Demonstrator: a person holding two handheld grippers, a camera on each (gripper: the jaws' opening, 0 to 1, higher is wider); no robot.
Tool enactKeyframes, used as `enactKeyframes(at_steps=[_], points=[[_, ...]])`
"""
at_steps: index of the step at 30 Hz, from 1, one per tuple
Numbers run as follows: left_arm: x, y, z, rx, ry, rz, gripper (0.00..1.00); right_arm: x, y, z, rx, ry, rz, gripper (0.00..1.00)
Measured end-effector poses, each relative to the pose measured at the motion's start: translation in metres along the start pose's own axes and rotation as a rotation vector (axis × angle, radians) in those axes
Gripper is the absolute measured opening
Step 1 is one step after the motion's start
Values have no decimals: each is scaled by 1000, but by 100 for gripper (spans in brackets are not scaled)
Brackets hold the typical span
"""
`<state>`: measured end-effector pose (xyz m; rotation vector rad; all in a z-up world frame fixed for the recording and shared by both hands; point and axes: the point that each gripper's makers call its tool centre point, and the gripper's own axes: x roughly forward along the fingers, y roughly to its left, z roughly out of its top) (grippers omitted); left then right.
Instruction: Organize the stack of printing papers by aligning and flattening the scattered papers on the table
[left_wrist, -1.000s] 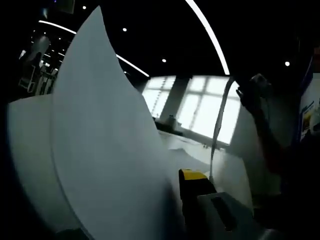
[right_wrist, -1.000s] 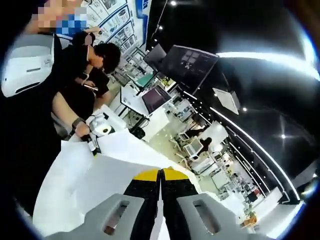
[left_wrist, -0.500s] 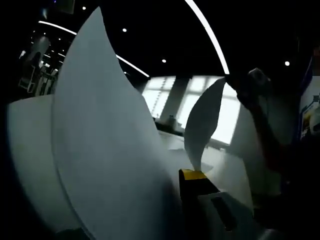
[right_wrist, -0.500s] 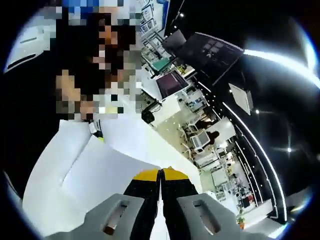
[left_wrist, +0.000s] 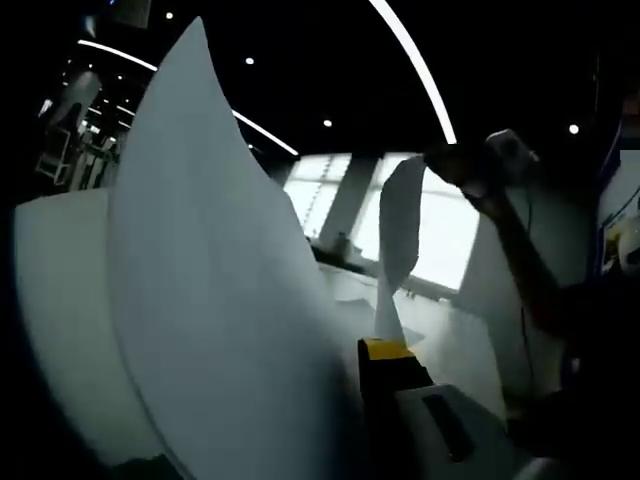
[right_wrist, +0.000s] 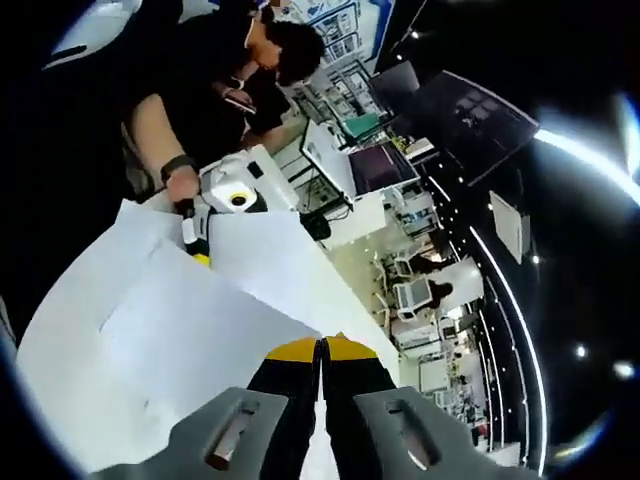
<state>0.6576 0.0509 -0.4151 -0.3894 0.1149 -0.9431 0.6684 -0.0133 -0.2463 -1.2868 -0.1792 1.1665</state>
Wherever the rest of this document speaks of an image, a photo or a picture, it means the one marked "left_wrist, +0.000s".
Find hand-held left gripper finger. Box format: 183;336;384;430
356;337;566;480

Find person's right hand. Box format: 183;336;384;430
460;168;509;214

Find large bright window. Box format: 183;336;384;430
284;153;351;236
357;152;481;291

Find long ceiling light strip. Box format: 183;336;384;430
77;39;300;156
369;0;457;145

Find person's dark clothed torso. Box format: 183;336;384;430
504;279;640;480

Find round ceiling downlights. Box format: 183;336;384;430
164;10;580;135

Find ceiling air conditioner unit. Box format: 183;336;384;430
112;0;151;29

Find white office chair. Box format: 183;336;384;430
37;127;71;186

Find blue framed wall poster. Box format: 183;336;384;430
594;119;640;276

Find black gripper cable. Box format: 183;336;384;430
519;164;536;396

